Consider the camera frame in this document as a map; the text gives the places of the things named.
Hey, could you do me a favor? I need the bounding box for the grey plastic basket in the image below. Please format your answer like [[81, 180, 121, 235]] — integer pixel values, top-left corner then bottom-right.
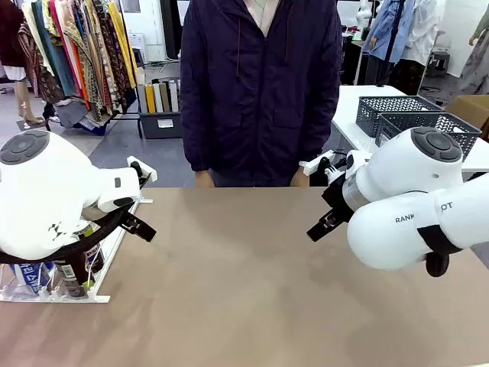
[[355, 96, 444, 138], [375, 112, 482, 161]]

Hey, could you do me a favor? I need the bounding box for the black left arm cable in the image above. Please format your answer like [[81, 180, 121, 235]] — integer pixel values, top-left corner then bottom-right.
[[0, 209, 127, 265]]

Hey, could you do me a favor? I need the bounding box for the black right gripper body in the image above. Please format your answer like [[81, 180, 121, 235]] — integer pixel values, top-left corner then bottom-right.
[[322, 176, 355, 227]]

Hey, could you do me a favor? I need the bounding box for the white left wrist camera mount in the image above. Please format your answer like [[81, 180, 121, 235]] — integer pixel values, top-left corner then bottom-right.
[[126, 155, 158, 189]]

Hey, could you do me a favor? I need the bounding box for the white wire can dispenser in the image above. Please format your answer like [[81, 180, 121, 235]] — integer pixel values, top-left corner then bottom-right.
[[0, 187, 154, 304]]

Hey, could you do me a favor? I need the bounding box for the cardboard box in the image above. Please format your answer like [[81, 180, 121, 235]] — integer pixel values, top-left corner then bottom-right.
[[445, 94, 489, 141]]

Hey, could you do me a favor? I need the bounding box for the clothes rack with garments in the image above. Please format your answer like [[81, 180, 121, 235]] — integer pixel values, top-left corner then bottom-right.
[[22, 0, 138, 128]]

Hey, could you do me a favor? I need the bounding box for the blue Pocari Sweat can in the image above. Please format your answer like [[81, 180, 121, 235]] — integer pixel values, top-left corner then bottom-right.
[[7, 261, 57, 297]]

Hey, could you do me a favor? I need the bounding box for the person in navy jacket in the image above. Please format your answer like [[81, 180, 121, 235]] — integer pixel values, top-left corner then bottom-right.
[[179, 0, 343, 188]]

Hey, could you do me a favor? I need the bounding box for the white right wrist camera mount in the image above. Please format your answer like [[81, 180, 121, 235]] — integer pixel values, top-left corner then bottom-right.
[[303, 150, 358, 180]]

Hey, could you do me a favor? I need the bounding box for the mannequin in white shirt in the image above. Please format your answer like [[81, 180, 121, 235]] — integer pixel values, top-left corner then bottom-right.
[[400, 0, 446, 67]]

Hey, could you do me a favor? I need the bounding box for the black Pepsi can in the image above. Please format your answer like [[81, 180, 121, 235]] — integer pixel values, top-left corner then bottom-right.
[[72, 221, 106, 274]]

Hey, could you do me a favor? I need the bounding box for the white printer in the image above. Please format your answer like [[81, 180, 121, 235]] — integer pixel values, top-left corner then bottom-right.
[[128, 32, 148, 64]]

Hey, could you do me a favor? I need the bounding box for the mannequin in grey dress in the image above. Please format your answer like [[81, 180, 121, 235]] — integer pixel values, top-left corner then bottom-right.
[[458, 7, 489, 96]]

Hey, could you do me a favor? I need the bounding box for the mannequin in blue shirt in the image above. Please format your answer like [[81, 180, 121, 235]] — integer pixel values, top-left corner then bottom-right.
[[361, 0, 416, 87]]

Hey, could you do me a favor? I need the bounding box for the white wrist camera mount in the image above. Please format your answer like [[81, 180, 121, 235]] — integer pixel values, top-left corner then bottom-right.
[[303, 150, 358, 180], [126, 155, 158, 189]]

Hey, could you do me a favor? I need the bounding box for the dark bin with boards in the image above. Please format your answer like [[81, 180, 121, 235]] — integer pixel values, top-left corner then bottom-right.
[[136, 78, 183, 140]]

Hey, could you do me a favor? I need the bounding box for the dark brown coffee can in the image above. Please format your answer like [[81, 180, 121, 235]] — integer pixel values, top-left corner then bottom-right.
[[53, 248, 96, 300]]

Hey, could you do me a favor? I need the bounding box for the grey stool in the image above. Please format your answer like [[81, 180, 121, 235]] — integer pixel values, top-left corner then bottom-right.
[[427, 47, 452, 77]]

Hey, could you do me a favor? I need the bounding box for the mannequin in maroon top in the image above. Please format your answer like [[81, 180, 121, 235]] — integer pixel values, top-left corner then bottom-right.
[[0, 0, 46, 128]]

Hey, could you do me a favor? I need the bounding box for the white side table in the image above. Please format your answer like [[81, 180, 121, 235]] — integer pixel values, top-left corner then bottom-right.
[[331, 84, 489, 173]]

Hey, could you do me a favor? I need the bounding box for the person's right hand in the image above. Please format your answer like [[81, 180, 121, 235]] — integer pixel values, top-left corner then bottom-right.
[[194, 170, 215, 188]]

